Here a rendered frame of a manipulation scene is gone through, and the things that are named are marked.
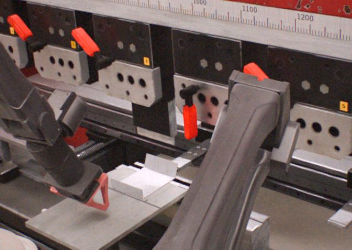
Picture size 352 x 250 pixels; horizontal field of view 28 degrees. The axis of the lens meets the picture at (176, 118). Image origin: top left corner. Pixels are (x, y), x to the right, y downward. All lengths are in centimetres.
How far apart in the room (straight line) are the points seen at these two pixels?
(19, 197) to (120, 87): 46
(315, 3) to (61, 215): 63
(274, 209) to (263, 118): 236
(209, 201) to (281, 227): 234
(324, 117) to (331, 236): 197
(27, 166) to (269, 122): 98
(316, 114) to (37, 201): 80
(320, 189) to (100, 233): 50
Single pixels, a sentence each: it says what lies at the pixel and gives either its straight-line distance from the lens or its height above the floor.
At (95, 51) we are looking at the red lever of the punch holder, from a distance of 135.
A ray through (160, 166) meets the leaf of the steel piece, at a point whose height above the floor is 101.
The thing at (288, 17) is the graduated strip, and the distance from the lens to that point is 109.
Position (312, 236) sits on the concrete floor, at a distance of 305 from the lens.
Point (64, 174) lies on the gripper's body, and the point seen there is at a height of 113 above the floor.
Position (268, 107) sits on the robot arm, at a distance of 88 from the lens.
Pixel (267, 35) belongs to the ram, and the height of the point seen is 136.
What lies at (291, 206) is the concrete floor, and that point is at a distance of 324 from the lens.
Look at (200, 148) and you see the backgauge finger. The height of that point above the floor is 100.
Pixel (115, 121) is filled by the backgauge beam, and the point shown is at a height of 94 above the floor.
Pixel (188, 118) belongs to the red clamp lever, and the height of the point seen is 120.
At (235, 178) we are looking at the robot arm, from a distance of 80.
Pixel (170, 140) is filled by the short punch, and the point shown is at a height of 109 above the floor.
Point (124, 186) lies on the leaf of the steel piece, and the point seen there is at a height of 101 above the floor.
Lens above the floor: 170
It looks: 24 degrees down
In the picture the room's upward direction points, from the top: 4 degrees counter-clockwise
